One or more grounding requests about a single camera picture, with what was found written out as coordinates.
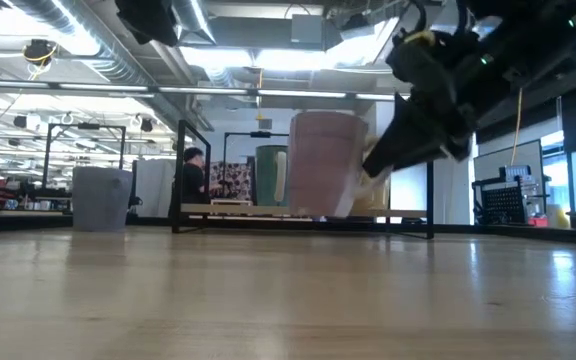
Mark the black background rig frame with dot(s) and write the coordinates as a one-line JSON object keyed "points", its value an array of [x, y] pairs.
{"points": [[46, 160], [260, 134]]}

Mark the yellow container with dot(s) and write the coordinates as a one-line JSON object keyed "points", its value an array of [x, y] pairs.
{"points": [[559, 217]]}

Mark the red container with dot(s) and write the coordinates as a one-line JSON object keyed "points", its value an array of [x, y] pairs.
{"points": [[538, 221]]}

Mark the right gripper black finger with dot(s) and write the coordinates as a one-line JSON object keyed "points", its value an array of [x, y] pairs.
{"points": [[408, 135], [408, 161]]}

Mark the patterned panel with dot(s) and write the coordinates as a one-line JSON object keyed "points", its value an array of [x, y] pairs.
{"points": [[238, 180]]}

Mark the person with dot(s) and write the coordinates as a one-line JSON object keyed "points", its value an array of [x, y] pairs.
{"points": [[193, 185]]}

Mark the yellow tape tag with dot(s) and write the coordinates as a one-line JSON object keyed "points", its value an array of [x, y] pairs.
{"points": [[420, 36]]}

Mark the black perforated basket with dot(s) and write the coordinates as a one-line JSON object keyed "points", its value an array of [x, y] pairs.
{"points": [[505, 205]]}

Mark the wooden shelf board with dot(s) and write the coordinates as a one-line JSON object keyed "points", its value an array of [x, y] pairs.
{"points": [[238, 210]]}

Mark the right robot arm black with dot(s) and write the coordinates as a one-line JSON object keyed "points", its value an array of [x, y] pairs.
{"points": [[543, 40]]}

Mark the black metal shelf frame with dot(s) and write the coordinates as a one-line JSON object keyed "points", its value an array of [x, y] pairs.
{"points": [[179, 175]]}

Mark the overhead light bar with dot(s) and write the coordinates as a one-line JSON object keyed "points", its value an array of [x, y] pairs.
{"points": [[203, 90]]}

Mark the pink mug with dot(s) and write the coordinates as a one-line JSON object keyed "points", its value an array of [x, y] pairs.
{"points": [[323, 165]]}

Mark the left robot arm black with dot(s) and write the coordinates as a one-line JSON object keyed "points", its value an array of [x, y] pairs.
{"points": [[148, 20]]}

